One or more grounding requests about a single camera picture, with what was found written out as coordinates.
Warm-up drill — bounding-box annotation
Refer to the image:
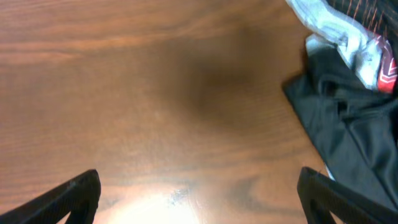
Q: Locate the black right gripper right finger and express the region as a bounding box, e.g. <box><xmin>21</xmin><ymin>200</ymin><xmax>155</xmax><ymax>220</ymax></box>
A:
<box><xmin>297</xmin><ymin>167</ymin><xmax>397</xmax><ymax>224</ymax></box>

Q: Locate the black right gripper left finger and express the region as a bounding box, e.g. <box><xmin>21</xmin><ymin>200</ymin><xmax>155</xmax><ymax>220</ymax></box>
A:
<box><xmin>1</xmin><ymin>169</ymin><xmax>101</xmax><ymax>224</ymax></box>

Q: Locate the black cycling jersey with logos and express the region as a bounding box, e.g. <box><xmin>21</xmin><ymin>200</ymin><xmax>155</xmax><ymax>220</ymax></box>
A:
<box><xmin>284</xmin><ymin>1</ymin><xmax>397</xmax><ymax>210</ymax></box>

